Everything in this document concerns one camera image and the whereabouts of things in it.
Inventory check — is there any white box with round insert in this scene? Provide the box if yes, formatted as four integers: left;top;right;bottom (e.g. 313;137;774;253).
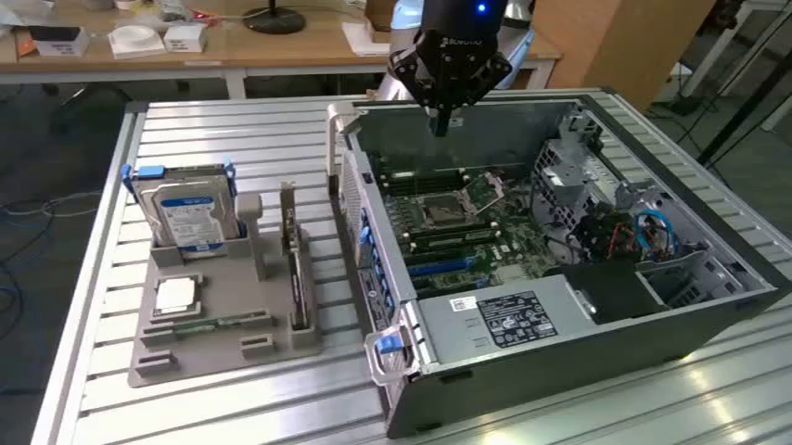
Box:
108;25;168;60

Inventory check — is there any CPU socket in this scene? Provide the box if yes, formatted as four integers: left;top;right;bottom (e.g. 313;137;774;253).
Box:
418;194;472;232

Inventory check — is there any wooden desk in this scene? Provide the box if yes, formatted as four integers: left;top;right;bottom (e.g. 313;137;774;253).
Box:
0;0;564;101

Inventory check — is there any hard disk with blue caddy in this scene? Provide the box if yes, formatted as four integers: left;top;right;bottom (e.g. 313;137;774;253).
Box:
120;157;241;261

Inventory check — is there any blue expansion slot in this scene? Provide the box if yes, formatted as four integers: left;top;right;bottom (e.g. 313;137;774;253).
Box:
404;257;476;278

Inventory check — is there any green RAM stick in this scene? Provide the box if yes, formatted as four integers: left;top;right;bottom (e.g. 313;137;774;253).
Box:
146;314;273;333

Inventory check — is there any installed RAM stick white label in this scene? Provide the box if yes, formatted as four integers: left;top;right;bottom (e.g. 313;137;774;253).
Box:
406;229;491;249

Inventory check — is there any small white box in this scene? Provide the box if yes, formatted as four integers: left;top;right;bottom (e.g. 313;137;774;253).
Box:
162;23;209;53

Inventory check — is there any silver CPU chip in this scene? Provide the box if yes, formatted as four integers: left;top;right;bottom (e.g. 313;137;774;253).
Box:
152;276;203;314

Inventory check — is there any white box with black lid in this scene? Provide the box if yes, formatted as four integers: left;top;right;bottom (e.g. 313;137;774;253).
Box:
28;25;92;57

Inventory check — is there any green motherboard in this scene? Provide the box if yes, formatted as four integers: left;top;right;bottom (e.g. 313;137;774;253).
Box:
368;152;562;299

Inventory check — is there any black open PC case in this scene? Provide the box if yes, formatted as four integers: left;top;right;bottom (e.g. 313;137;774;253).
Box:
324;92;782;439

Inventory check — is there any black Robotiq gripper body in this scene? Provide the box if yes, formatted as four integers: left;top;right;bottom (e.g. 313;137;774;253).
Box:
414;0;508;107

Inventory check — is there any wooden cabinet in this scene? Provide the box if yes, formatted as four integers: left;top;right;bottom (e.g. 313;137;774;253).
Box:
531;0;722;112

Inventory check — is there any black round lamp base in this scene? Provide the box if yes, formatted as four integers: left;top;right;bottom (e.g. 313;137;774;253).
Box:
241;0;308;34

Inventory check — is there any black plastic cover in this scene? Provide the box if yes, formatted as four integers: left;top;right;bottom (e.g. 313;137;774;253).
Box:
564;261;670;325

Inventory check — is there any grey power supply unit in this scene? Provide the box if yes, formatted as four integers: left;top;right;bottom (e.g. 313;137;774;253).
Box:
411;273;599;367

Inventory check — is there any white floor device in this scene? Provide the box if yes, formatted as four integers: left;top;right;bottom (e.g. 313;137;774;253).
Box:
654;62;694;111

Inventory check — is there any grey printed parts rack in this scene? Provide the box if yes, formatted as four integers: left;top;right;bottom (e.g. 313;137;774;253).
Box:
126;192;327;388

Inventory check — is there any black Nvidia graphics card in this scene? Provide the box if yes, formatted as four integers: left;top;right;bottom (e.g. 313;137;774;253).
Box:
277;180;313;333

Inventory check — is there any flat white paper box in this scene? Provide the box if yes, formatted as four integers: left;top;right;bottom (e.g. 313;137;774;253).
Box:
341;20;392;57

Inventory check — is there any blue wire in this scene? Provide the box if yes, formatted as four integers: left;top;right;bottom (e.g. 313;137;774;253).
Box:
633;209;682;261

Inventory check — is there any black office chair base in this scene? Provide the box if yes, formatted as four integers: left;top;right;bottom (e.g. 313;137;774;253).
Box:
42;83;134;134

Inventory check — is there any red wire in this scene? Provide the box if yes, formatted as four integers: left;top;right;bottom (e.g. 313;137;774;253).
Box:
605;222;635;260

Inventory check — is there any metal disk bay cage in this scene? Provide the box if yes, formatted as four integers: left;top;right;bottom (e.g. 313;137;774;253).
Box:
530;113;619;223

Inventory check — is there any metal socket cover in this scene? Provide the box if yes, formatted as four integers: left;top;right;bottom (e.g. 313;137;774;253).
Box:
460;170;510;218

